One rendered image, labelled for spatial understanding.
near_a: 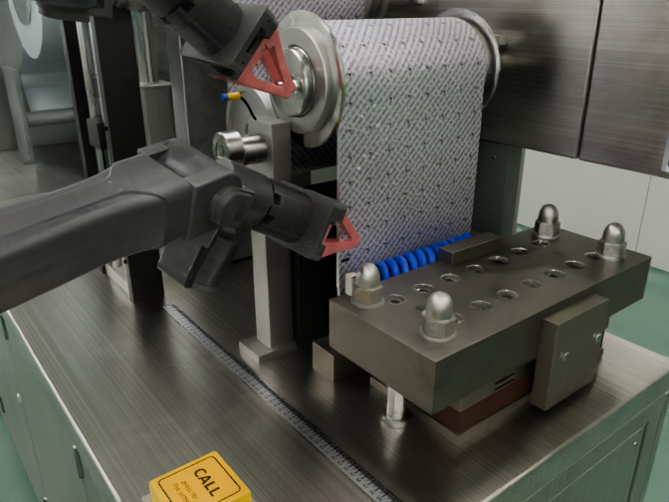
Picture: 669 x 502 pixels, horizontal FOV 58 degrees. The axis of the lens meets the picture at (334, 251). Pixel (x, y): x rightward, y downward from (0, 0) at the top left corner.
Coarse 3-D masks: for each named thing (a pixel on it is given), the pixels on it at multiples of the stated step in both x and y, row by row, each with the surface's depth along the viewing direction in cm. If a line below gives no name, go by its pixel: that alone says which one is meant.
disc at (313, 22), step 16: (288, 16) 67; (304, 16) 65; (320, 32) 63; (336, 48) 62; (336, 64) 62; (336, 80) 63; (336, 96) 64; (336, 112) 64; (320, 128) 67; (304, 144) 70; (320, 144) 68
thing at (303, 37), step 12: (288, 36) 66; (300, 36) 65; (312, 36) 63; (312, 48) 64; (324, 48) 63; (312, 60) 64; (324, 60) 63; (324, 72) 63; (324, 84) 63; (324, 96) 64; (276, 108) 72; (312, 108) 66; (324, 108) 64; (288, 120) 70; (300, 120) 68; (312, 120) 67; (324, 120) 66; (300, 132) 69
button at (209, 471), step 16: (192, 464) 58; (208, 464) 58; (224, 464) 58; (160, 480) 56; (176, 480) 56; (192, 480) 56; (208, 480) 56; (224, 480) 56; (240, 480) 56; (160, 496) 54; (176, 496) 54; (192, 496) 54; (208, 496) 54; (224, 496) 54; (240, 496) 54
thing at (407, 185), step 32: (384, 128) 69; (416, 128) 72; (448, 128) 76; (480, 128) 80; (352, 160) 68; (384, 160) 71; (416, 160) 74; (448, 160) 78; (352, 192) 69; (384, 192) 72; (416, 192) 76; (448, 192) 80; (352, 224) 71; (384, 224) 74; (416, 224) 78; (448, 224) 82; (352, 256) 72; (384, 256) 76
